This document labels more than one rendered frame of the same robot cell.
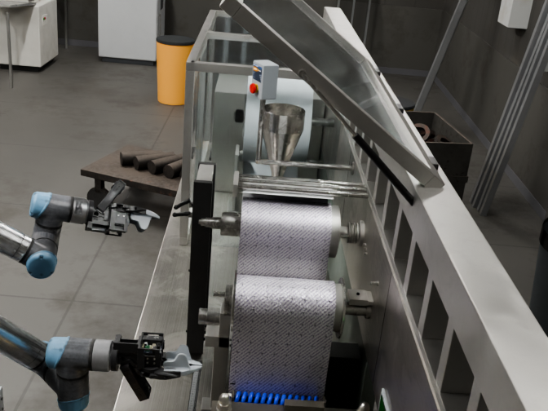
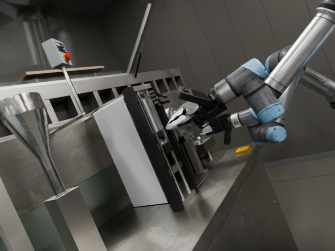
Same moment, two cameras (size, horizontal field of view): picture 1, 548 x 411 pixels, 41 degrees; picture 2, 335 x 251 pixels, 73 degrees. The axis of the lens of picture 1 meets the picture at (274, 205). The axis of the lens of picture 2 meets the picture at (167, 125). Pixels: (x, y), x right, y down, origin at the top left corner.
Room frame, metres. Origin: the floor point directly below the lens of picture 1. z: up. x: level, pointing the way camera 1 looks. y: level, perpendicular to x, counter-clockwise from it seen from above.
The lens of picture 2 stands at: (2.59, 0.84, 1.28)
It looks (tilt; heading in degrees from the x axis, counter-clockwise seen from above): 3 degrees down; 219
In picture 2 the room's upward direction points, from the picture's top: 23 degrees counter-clockwise
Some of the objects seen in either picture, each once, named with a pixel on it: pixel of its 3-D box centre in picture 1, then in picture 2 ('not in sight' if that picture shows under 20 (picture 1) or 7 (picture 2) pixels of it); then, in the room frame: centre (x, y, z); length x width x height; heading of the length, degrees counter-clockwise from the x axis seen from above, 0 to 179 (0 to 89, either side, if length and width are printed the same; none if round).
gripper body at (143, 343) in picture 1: (139, 355); (222, 123); (1.45, 0.29, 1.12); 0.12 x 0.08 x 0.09; 93
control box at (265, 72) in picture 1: (262, 79); (59, 54); (2.07, 0.07, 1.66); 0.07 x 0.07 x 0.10; 29
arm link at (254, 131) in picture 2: (69, 384); (259, 134); (1.46, 0.46, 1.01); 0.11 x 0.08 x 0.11; 45
